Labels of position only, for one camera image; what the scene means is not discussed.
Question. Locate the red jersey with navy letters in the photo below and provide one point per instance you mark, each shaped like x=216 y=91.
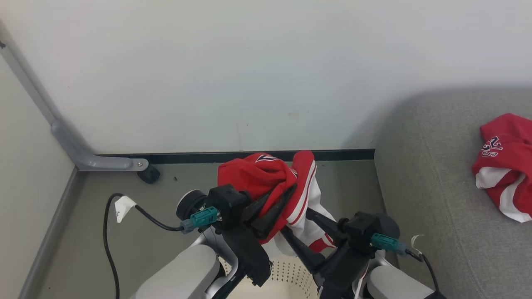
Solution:
x=509 y=166

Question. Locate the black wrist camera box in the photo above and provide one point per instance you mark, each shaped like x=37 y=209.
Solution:
x=228 y=205
x=365 y=230

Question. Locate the black wall baseboard strip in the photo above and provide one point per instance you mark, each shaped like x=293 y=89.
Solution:
x=199 y=157

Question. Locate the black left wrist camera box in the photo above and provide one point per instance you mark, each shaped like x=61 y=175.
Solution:
x=228 y=205

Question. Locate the grey fabric sofa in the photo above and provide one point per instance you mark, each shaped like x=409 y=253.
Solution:
x=440 y=216

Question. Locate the cream plastic laundry basket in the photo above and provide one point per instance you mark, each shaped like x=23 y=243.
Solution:
x=286 y=278

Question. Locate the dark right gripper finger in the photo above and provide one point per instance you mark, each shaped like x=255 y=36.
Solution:
x=305 y=251
x=328 y=228

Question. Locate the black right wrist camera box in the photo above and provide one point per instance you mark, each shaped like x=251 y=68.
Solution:
x=365 y=230

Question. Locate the red white striped garment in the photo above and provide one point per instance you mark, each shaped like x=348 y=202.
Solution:
x=257 y=174

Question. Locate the black rubber frame foot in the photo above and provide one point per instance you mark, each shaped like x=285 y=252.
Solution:
x=149 y=174

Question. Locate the grey metal frame leg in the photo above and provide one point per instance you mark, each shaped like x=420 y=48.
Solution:
x=75 y=149

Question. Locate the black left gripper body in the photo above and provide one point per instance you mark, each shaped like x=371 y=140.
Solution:
x=249 y=253

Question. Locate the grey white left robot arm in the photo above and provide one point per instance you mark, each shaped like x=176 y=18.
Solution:
x=183 y=270

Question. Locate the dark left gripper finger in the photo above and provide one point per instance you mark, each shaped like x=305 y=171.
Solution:
x=274 y=218
x=257 y=207

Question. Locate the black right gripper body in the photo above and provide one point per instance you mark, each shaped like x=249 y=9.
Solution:
x=341 y=274

